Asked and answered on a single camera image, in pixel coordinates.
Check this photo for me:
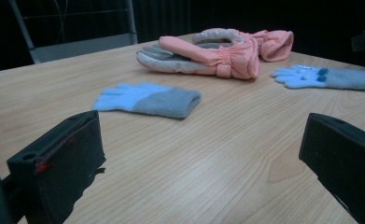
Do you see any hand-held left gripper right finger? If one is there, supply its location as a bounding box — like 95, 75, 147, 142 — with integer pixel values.
298, 112, 365, 224

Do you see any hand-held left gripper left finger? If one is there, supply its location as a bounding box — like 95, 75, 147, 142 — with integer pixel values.
6, 109, 107, 224

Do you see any blue and grey knit glove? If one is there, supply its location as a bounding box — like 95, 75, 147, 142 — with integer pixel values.
270, 63, 365, 92
91, 81, 203, 120

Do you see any pink padded glove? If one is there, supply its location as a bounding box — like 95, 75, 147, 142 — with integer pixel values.
191, 27, 295, 63
135, 35, 261, 80

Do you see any white metal table frame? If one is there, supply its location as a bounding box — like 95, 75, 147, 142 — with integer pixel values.
7, 0, 139, 65

